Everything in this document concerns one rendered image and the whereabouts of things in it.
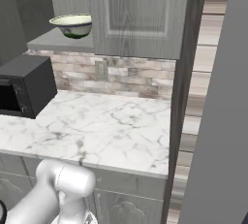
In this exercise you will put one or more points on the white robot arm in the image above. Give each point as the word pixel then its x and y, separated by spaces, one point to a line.
pixel 55 190

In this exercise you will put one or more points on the grey base cabinet door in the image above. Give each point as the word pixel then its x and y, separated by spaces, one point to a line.
pixel 129 208

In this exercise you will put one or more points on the open grey cabinet door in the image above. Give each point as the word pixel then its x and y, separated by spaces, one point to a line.
pixel 11 17

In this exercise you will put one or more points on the grey tall side panel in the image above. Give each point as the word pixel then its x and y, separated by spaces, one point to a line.
pixel 182 98

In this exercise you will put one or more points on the grey drawer front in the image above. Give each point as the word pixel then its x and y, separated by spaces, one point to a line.
pixel 132 182

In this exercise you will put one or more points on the white and green bowl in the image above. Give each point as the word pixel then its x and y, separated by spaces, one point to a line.
pixel 72 25

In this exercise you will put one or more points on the grey tall appliance side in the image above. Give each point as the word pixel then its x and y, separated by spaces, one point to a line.
pixel 219 121

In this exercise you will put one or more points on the black microwave oven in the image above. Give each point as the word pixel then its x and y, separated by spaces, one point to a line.
pixel 27 85

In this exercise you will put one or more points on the grey wall socket plate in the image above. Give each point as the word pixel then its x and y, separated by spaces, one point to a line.
pixel 101 69

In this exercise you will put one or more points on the grey wall cabinet door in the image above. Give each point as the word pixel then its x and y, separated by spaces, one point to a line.
pixel 139 14

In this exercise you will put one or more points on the open grey wall cabinet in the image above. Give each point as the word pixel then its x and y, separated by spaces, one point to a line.
pixel 53 14

